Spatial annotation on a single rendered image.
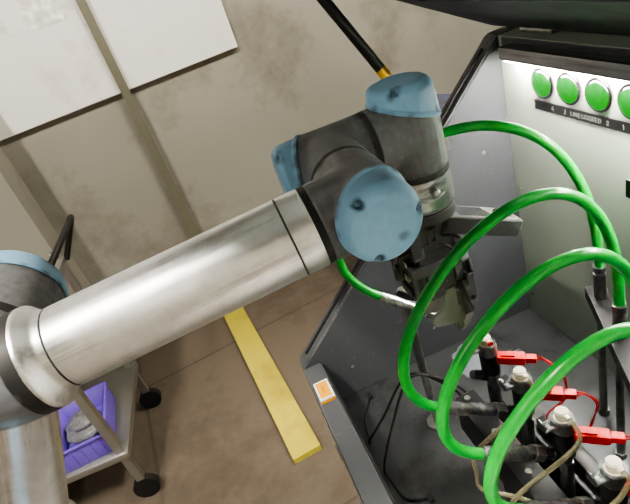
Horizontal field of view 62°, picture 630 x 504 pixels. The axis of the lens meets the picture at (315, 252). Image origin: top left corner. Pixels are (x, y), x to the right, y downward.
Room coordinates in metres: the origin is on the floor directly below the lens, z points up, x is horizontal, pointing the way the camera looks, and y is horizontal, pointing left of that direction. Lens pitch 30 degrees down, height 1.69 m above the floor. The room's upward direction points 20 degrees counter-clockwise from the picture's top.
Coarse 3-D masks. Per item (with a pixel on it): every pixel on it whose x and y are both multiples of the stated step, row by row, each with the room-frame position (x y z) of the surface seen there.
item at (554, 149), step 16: (448, 128) 0.64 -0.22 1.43; (464, 128) 0.63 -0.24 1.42; (480, 128) 0.63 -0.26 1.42; (496, 128) 0.62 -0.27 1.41; (512, 128) 0.62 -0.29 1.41; (528, 128) 0.61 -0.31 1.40; (544, 144) 0.60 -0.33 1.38; (560, 160) 0.60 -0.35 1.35; (576, 176) 0.59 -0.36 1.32; (592, 224) 0.59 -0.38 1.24; (592, 240) 0.59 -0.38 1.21; (368, 288) 0.69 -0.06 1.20
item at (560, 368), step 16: (592, 336) 0.33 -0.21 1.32; (608, 336) 0.32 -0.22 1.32; (624, 336) 0.32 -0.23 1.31; (576, 352) 0.32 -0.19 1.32; (592, 352) 0.32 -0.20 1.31; (560, 368) 0.32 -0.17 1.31; (544, 384) 0.31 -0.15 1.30; (528, 400) 0.31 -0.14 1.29; (512, 416) 0.31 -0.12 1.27; (528, 416) 0.31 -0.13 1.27; (512, 432) 0.31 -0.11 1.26; (496, 448) 0.31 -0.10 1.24; (496, 464) 0.30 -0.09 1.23; (496, 480) 0.30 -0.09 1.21; (496, 496) 0.30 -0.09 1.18; (576, 496) 0.33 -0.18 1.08
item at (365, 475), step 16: (320, 368) 0.82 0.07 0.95; (336, 400) 0.72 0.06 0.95; (336, 416) 0.69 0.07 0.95; (336, 432) 0.65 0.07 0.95; (352, 432) 0.64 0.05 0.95; (352, 448) 0.61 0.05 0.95; (352, 464) 0.58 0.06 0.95; (368, 464) 0.57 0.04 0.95; (352, 480) 0.65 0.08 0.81; (368, 480) 0.54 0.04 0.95; (368, 496) 0.51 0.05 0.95; (384, 496) 0.50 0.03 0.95
